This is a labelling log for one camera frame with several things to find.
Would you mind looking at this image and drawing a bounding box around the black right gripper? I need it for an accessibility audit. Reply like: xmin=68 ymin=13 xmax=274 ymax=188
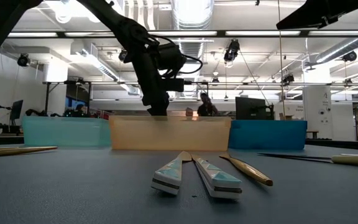
xmin=275 ymin=0 xmax=358 ymax=31

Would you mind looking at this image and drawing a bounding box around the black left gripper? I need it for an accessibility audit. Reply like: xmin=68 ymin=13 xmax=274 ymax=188
xmin=131 ymin=29 xmax=188 ymax=117

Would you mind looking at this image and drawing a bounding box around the cream-handled black utensil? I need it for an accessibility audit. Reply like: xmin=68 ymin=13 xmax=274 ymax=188
xmin=257 ymin=152 xmax=358 ymax=166

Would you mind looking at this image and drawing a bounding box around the orange translucent plastic bin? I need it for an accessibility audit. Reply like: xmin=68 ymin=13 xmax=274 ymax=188
xmin=109 ymin=115 xmax=232 ymax=152

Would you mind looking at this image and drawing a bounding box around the white ceiling pipe rack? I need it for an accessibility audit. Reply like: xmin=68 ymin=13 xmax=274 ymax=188
xmin=116 ymin=0 xmax=171 ymax=83

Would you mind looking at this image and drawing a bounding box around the thin metal pole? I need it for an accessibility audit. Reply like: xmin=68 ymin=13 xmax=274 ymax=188
xmin=277 ymin=0 xmax=287 ymax=119

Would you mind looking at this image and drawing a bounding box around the black rig crossbar with lights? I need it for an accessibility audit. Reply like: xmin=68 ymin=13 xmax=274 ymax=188
xmin=7 ymin=30 xmax=358 ymax=39

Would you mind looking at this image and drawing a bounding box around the large black monitor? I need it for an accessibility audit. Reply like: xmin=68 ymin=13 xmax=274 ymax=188
xmin=235 ymin=96 xmax=275 ymax=121

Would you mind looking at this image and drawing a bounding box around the teal translucent plastic bin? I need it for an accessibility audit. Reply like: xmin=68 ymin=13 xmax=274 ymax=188
xmin=22 ymin=116 xmax=112 ymax=147

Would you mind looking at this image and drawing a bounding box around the white pillar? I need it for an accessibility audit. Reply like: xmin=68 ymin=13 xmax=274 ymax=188
xmin=302 ymin=85 xmax=333 ymax=141

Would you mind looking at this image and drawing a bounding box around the blue-grey table mat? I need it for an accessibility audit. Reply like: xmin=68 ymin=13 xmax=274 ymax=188
xmin=0 ymin=143 xmax=358 ymax=224

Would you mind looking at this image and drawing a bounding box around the blue plastic bin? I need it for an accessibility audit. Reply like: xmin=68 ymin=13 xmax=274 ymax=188
xmin=227 ymin=119 xmax=308 ymax=151

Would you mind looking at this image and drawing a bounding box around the small black monitor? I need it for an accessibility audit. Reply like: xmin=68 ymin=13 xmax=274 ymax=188
xmin=9 ymin=100 xmax=24 ymax=121

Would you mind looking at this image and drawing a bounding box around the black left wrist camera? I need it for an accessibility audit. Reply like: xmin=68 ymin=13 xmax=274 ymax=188
xmin=165 ymin=77 xmax=185 ymax=93

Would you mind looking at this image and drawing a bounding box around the silver ventilation duct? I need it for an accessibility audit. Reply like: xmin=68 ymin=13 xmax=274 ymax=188
xmin=314 ymin=37 xmax=358 ymax=65
xmin=170 ymin=0 xmax=215 ymax=98

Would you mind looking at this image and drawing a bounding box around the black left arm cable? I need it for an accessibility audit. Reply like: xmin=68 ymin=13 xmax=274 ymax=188
xmin=150 ymin=34 xmax=204 ymax=76

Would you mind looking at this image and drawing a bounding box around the mosaic-handled silver utensil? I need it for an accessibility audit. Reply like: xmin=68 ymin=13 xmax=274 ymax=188
xmin=191 ymin=154 xmax=243 ymax=200
xmin=150 ymin=151 xmax=193 ymax=196

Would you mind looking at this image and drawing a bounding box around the thin hanging cable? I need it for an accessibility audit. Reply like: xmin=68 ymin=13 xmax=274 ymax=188
xmin=239 ymin=49 xmax=272 ymax=106

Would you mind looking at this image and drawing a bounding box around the black background table frame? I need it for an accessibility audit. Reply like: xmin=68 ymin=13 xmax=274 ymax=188
xmin=43 ymin=80 xmax=210 ymax=117

